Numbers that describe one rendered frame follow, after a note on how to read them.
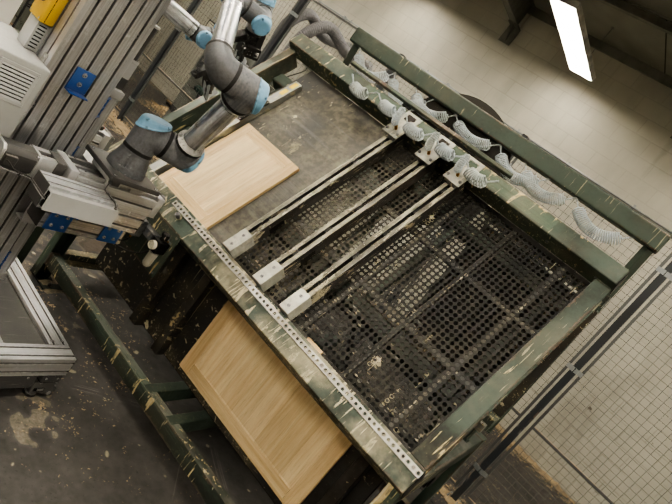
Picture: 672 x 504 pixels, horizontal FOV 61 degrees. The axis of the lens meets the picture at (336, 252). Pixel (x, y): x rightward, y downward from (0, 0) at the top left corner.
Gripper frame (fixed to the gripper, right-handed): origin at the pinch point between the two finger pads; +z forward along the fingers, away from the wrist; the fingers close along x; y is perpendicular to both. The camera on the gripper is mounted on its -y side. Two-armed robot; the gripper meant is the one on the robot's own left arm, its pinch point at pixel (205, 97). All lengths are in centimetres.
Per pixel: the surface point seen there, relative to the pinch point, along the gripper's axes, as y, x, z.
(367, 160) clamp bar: 56, -63, 2
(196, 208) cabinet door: -14, -31, 41
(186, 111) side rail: 8.7, 27.5, 22.6
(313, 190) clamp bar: 28, -60, 17
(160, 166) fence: -16.8, 2.1, 38.4
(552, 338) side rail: 56, -183, 10
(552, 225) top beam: 87, -148, -14
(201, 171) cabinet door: -2.0, -11.9, 34.2
